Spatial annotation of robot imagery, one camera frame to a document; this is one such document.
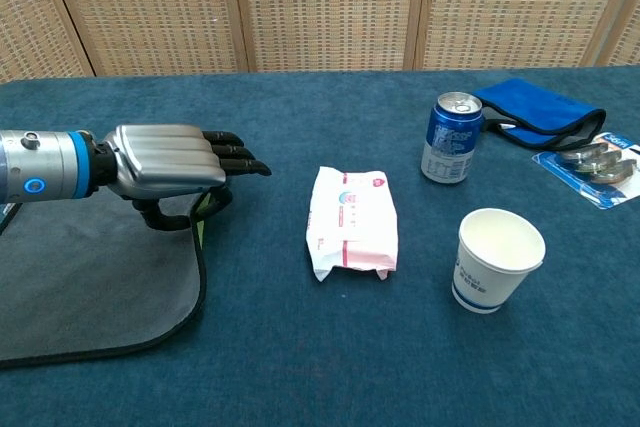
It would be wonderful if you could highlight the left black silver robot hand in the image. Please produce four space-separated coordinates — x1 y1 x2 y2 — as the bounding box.
95 124 273 231

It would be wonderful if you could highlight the green and grey cloth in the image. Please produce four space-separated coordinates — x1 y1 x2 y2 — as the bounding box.
0 186 209 371

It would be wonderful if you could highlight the blue cloth black trim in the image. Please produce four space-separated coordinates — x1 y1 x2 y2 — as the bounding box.
472 77 608 151

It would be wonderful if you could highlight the white pink tissue pack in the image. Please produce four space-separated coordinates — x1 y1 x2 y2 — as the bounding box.
305 165 400 283

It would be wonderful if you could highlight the woven bamboo folding screen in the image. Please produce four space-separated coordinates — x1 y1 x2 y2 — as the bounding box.
0 0 640 84

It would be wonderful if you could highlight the teal table carpet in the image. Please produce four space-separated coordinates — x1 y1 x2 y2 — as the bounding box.
0 65 640 427

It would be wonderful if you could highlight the blue drink can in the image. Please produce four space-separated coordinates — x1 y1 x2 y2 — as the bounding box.
421 91 485 185

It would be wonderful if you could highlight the white paper cup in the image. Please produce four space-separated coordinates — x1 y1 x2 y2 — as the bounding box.
451 207 547 316

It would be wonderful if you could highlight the blister pack of metal hooks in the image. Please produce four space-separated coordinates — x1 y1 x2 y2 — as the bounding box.
531 130 640 211

